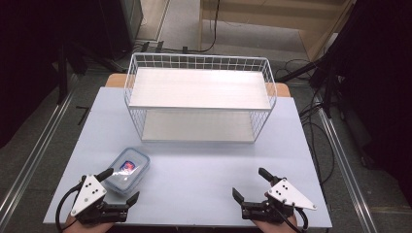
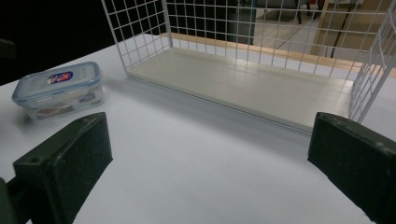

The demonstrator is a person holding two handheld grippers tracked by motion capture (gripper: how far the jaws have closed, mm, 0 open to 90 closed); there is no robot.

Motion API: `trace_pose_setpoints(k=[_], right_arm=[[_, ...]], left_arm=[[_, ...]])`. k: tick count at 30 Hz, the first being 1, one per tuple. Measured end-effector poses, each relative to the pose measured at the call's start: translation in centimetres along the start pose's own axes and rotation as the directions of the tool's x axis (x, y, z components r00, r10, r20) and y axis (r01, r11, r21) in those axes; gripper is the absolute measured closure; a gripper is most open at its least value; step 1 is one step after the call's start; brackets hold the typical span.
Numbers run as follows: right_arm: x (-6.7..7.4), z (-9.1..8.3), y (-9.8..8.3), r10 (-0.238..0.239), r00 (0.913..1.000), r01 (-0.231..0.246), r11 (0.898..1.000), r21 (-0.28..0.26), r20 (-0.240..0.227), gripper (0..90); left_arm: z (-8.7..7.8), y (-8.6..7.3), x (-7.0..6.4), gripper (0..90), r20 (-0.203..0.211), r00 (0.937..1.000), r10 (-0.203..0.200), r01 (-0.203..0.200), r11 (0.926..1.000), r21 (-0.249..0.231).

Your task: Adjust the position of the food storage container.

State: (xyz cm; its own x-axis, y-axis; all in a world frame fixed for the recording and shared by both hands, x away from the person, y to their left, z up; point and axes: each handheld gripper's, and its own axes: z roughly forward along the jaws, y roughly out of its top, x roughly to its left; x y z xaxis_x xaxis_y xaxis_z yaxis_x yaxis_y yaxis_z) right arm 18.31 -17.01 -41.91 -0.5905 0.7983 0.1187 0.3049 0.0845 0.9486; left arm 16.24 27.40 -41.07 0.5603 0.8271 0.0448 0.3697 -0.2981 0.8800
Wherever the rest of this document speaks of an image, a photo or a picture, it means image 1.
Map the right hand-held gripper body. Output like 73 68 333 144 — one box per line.
240 177 318 224

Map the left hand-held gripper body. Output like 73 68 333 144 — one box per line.
70 174 130 225

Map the clear plastic lidded container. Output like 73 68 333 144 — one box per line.
104 147 152 196

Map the white wire two-tier shelf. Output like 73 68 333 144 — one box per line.
123 52 278 144

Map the person's right hand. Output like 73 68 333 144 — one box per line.
252 214 299 233

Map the person's left hand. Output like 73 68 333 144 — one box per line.
63 214 115 233

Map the light blue table mat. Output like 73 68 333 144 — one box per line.
43 86 333 229

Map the wooden table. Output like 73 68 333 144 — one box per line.
105 73 292 98

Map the black tripod stand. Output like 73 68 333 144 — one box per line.
275 48 348 119

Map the dark cabinet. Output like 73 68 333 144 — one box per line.
96 0 144 61

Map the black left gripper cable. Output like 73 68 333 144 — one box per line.
54 183 84 233

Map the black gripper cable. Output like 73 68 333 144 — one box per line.
54 183 84 233
271 207 309 233

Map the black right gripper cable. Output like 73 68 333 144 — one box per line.
271 207 309 233

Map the bundle of black floor cables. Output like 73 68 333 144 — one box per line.
275 57 336 187

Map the metal floor rail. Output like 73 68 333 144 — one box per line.
0 81 82 224
315 106 378 233

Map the black floor cable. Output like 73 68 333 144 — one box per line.
161 0 222 54

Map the wooden frame furniture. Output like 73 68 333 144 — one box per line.
197 0 358 62

